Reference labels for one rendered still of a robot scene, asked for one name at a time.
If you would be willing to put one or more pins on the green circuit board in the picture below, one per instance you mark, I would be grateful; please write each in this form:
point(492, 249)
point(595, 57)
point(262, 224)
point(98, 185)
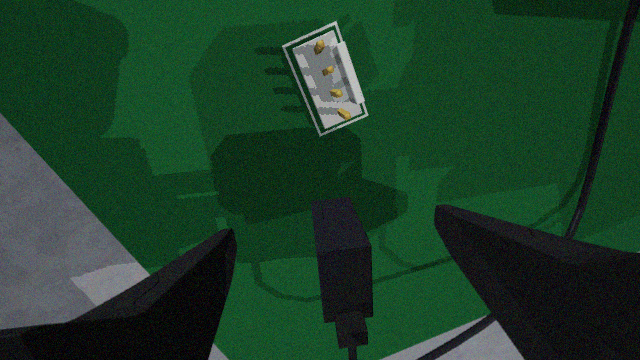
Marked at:
point(174, 119)

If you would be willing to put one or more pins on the black cable with plug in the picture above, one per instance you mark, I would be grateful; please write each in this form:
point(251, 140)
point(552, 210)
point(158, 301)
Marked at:
point(344, 254)

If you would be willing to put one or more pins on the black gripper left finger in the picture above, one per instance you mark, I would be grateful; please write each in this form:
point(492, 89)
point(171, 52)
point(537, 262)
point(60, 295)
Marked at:
point(173, 314)

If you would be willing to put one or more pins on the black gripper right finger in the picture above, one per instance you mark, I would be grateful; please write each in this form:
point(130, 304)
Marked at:
point(556, 298)

